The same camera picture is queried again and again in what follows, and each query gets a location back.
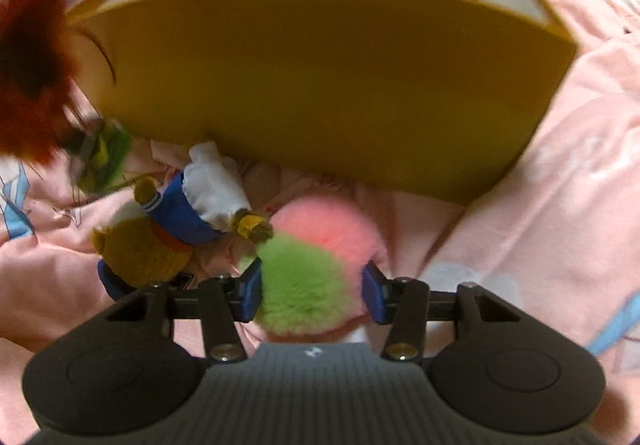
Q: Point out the brown plush bear blue jacket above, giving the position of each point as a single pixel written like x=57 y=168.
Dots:
x=140 y=245

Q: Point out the red feather toy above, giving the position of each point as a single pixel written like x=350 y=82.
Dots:
x=30 y=75

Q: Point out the yellow cardboard box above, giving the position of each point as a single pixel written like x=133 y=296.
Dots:
x=325 y=75

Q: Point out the pink green fluffy pompom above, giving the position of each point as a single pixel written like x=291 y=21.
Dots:
x=310 y=285

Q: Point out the pink printed blanket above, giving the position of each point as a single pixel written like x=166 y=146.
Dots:
x=575 y=175

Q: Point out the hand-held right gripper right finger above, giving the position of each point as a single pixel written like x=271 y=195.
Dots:
x=374 y=292

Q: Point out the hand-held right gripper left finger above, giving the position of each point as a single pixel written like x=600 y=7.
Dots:
x=251 y=292

